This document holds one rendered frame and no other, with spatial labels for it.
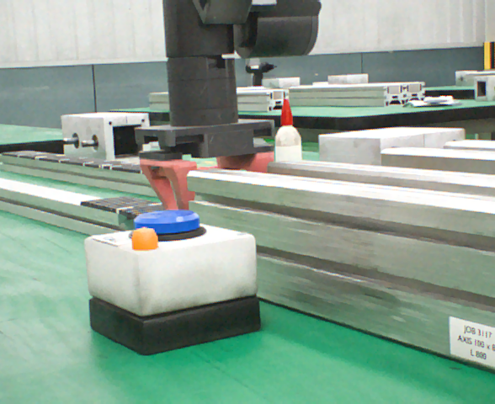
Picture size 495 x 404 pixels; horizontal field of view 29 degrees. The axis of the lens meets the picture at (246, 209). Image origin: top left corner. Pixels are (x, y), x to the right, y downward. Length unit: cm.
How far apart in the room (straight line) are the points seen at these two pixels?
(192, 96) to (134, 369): 31
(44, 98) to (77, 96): 42
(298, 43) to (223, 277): 31
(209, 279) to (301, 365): 8
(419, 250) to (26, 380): 22
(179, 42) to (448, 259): 35
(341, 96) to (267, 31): 327
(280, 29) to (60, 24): 1137
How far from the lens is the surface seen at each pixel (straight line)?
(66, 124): 190
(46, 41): 1210
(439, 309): 52
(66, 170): 157
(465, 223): 50
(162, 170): 79
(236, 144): 79
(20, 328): 65
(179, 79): 79
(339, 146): 88
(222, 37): 79
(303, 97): 435
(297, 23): 82
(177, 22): 79
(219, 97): 78
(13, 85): 1197
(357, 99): 397
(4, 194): 125
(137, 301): 55
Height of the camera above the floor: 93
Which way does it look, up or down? 8 degrees down
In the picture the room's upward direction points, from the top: 3 degrees counter-clockwise
